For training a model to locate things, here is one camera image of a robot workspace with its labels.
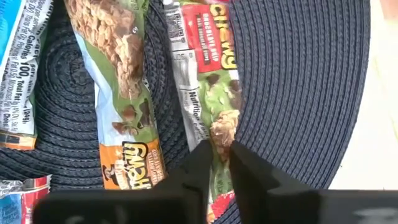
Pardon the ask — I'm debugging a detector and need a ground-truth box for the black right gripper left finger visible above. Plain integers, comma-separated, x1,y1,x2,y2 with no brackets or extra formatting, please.
152,139,214,224

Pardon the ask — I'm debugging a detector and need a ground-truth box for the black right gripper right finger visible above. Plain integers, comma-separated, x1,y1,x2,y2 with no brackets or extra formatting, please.
229,140,321,224

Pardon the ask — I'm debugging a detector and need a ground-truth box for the red label chewy granola bar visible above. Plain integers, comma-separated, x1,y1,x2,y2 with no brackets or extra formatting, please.
0,175,52,224
163,0,244,224

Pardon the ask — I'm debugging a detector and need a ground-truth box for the orange label chewy granola bar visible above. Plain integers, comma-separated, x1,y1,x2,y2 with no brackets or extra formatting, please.
0,0,54,152
63,0,168,190

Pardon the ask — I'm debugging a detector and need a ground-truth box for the dark blue round woven placemat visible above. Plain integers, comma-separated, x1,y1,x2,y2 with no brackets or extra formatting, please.
0,0,371,224

